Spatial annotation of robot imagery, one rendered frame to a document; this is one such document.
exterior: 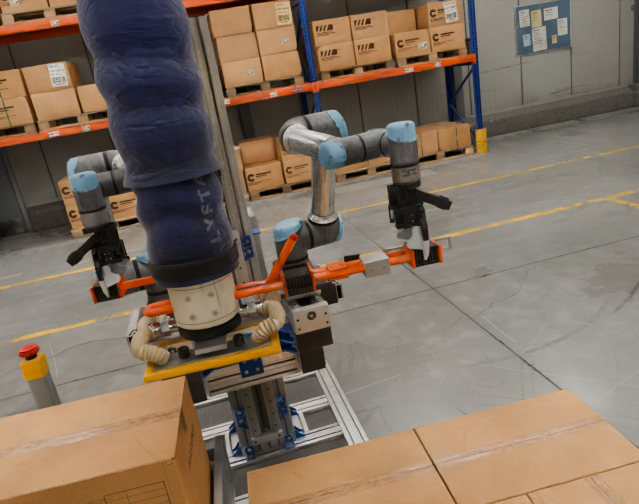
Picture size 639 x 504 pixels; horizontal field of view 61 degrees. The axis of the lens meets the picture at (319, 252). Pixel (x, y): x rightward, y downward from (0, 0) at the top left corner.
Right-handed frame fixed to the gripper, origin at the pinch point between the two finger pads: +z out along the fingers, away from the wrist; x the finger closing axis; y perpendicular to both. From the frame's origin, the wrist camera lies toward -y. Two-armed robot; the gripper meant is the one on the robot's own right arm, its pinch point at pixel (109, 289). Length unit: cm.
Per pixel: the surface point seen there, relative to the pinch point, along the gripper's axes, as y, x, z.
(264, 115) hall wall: 103, 829, 3
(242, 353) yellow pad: 38, -40, 11
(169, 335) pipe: 19.1, -27.1, 7.4
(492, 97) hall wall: 546, 861, 47
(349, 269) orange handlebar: 69, -29, -1
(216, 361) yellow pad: 31, -40, 11
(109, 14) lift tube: 27, -37, -69
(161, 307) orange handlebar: 19.3, -28.2, -1.2
